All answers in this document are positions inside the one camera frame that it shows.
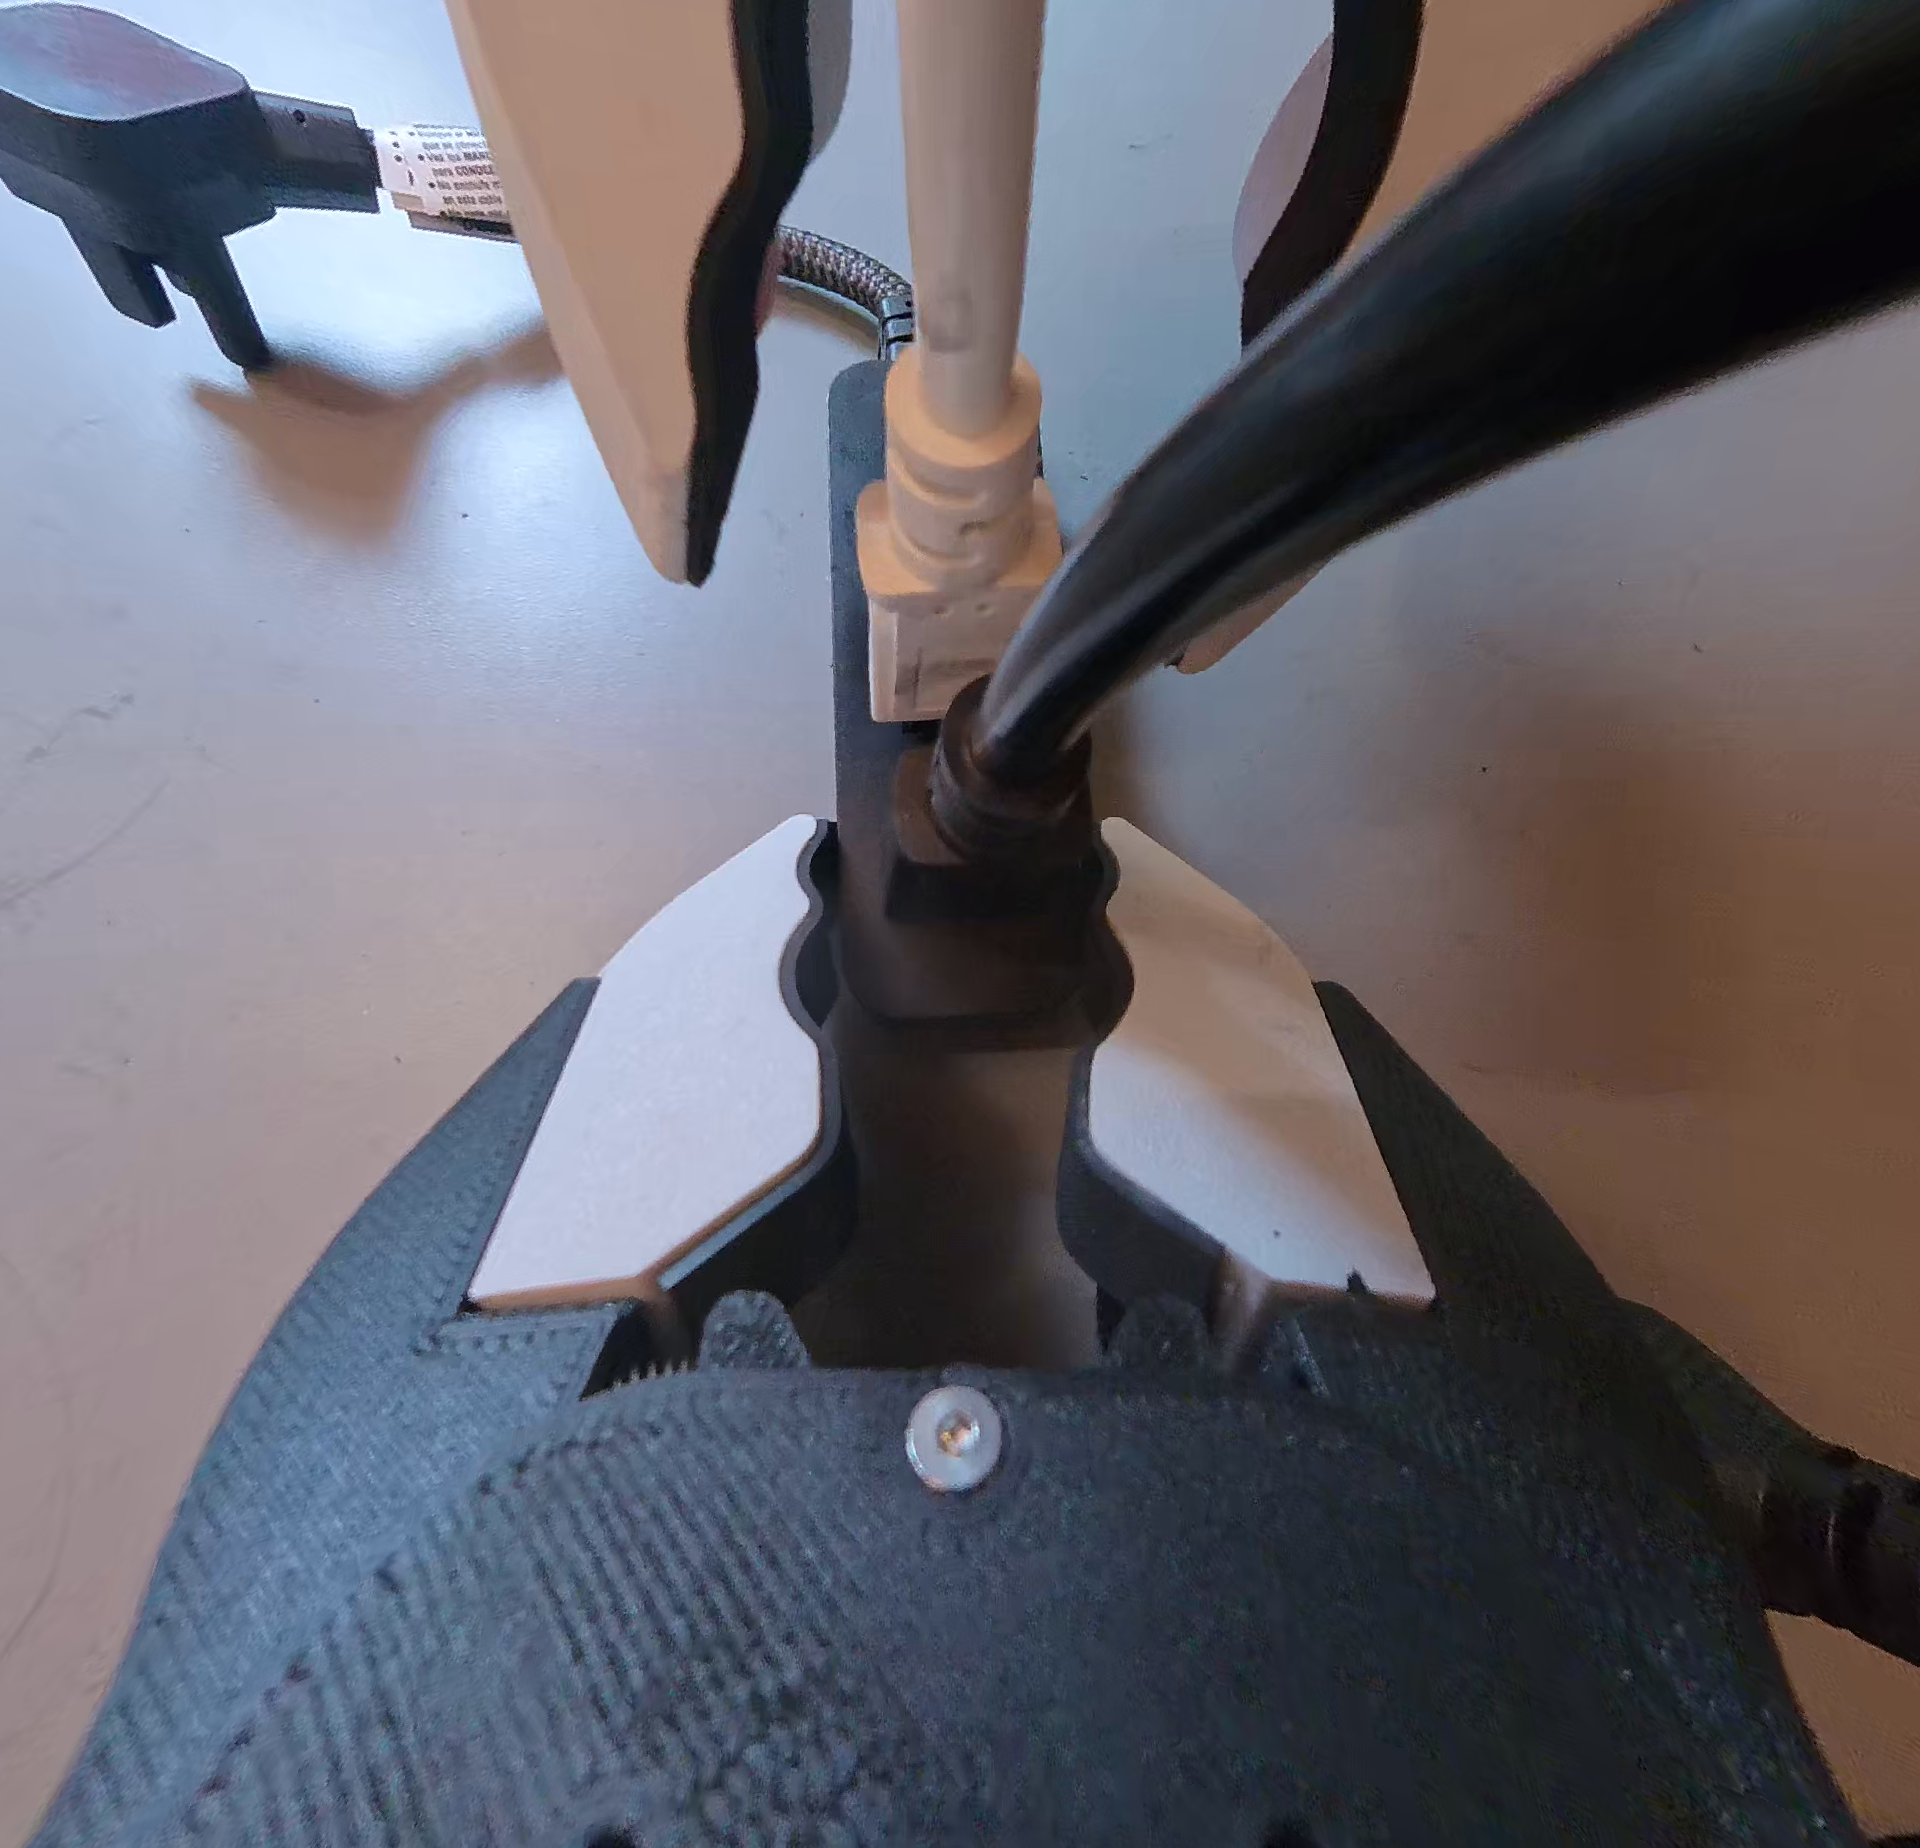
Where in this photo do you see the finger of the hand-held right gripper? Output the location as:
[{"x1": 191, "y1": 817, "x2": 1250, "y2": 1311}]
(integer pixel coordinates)
[
  {"x1": 425, "y1": 0, "x2": 853, "y2": 593},
  {"x1": 1167, "y1": 0, "x2": 1428, "y2": 675}
]

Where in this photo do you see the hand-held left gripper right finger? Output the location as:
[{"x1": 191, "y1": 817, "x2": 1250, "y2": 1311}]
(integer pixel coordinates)
[{"x1": 1064, "y1": 817, "x2": 1438, "y2": 1301}]

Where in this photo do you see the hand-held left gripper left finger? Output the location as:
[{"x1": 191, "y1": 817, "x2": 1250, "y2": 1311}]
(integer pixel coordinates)
[{"x1": 465, "y1": 817, "x2": 853, "y2": 1311}]

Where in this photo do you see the thick black extension cord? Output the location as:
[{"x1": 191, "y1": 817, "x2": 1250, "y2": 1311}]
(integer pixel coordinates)
[{"x1": 896, "y1": 0, "x2": 1920, "y2": 1667}]

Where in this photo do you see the white extension cord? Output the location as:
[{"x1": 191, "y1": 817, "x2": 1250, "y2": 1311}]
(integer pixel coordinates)
[{"x1": 853, "y1": 0, "x2": 1069, "y2": 732}]

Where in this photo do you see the black power strip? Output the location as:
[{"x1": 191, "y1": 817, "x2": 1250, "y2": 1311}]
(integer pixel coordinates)
[{"x1": 0, "y1": 0, "x2": 1124, "y2": 1054}]

